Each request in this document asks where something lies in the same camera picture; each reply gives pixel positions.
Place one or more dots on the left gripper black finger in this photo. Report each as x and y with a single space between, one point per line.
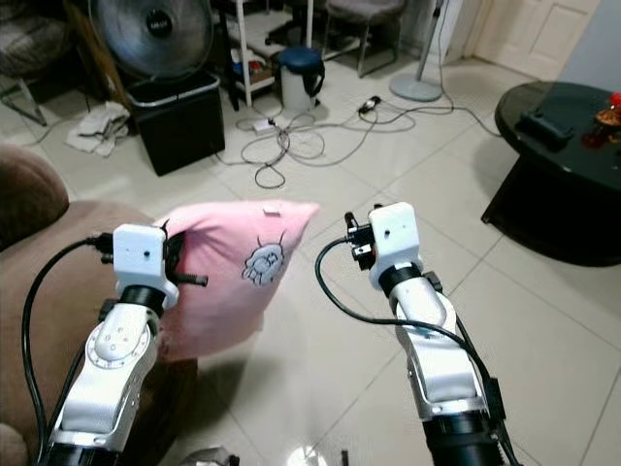
197 280

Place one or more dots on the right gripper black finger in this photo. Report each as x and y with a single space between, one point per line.
350 223
376 210

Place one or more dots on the pink pillow with cartoon print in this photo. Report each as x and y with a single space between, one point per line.
243 267

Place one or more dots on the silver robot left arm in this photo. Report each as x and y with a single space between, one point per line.
107 369

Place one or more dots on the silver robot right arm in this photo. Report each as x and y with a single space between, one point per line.
437 359

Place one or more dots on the brown fabric sofa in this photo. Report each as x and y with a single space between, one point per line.
49 243

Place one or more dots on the large grey floor fan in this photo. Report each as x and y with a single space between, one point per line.
155 34

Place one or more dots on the black power strip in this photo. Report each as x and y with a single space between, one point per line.
370 104

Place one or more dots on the grey fan stand round base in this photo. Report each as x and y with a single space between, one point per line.
417 89

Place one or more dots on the black storage box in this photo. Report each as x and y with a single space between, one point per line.
179 126

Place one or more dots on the white power adapter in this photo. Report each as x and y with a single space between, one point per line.
263 124

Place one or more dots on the white crumpled cloth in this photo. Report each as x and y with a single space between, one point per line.
99 129

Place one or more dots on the white bucket blue lid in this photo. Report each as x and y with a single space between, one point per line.
299 83

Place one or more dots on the round black glossy table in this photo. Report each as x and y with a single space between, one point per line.
553 204

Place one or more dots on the black remote control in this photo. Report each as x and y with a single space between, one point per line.
545 129

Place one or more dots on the white shelf rack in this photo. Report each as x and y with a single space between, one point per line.
245 49

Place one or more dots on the brown wooden board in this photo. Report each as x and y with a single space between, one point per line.
87 44

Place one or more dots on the white panel door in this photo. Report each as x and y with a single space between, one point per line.
534 34

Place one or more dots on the red lid cookie jar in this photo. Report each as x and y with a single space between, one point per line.
604 128

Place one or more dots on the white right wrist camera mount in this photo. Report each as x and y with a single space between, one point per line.
395 238

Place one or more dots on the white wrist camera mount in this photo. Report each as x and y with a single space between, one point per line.
138 254
395 238

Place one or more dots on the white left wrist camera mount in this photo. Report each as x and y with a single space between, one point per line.
138 254

